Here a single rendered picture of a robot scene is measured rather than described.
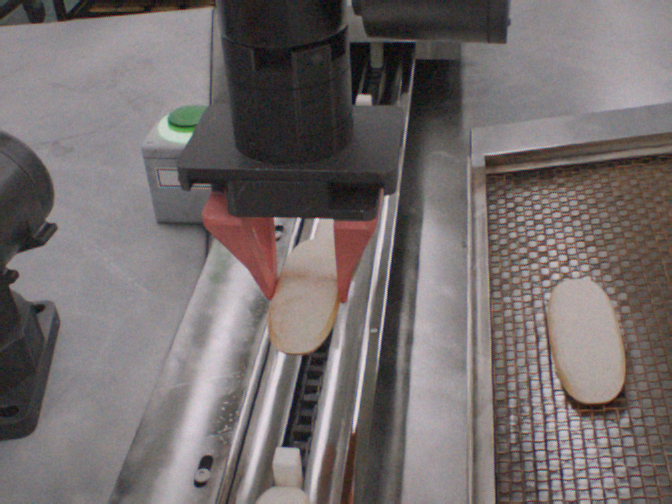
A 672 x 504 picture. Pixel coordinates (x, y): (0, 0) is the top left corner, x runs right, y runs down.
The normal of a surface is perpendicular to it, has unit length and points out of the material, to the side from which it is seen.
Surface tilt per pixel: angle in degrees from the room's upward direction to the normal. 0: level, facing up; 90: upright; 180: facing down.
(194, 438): 0
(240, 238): 111
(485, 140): 10
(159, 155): 90
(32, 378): 0
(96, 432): 0
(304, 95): 90
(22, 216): 87
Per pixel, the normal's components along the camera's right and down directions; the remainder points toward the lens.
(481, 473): -0.22, -0.79
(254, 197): -0.13, 0.60
